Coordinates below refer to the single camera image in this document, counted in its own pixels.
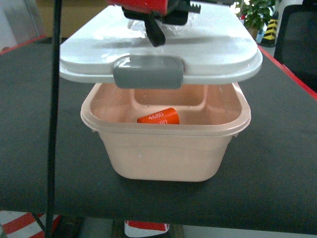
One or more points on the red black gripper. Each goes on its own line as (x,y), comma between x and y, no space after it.
(172,12)

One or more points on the white plastic box lid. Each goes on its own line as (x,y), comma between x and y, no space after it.
(213,47)

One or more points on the orange cylindrical capacitor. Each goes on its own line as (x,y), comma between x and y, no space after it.
(166,116)

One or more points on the pink plastic storage box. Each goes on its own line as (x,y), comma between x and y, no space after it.
(210,115)

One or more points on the green potted plant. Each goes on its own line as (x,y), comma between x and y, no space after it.
(257,12)

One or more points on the yellow black striped bollard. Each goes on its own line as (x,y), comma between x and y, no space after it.
(269,37)

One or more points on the black office chair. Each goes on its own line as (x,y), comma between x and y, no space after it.
(296,45)

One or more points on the black table mat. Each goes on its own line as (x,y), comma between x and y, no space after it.
(267,179)

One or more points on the black red white cone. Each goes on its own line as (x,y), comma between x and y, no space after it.
(137,229)

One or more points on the red white striped cone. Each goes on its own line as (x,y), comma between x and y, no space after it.
(20,225)

